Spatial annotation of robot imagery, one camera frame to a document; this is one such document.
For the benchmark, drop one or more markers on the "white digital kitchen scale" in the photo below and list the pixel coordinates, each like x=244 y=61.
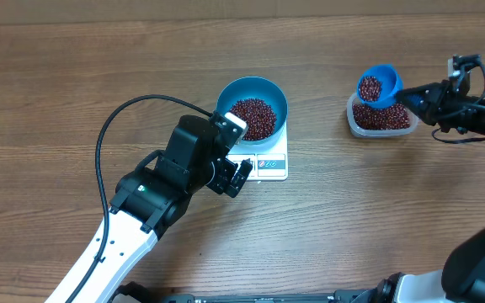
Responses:
x=269 y=158

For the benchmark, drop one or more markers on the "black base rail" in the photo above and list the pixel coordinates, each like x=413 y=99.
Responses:
x=136 y=293

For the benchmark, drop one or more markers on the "clear plastic food container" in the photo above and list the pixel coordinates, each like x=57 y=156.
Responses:
x=362 y=133

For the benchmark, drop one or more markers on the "red beans in scoop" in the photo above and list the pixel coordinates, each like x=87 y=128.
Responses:
x=370 y=89

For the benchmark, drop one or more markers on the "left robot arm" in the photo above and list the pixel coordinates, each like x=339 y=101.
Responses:
x=152 y=198

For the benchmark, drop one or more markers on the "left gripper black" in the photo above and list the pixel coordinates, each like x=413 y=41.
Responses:
x=221 y=184

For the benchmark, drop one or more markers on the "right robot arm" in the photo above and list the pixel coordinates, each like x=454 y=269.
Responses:
x=462 y=278

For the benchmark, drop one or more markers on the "teal round bowl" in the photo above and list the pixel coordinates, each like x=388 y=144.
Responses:
x=256 y=88

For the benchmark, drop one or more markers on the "blue plastic measuring scoop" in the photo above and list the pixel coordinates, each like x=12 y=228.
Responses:
x=391 y=84

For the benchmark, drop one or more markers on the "red beans in container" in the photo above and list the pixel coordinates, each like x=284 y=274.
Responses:
x=395 y=117

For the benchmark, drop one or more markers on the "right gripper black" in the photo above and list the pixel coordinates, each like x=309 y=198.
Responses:
x=435 y=100

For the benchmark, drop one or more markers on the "red beans in bowl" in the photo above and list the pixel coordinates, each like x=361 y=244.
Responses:
x=259 y=116

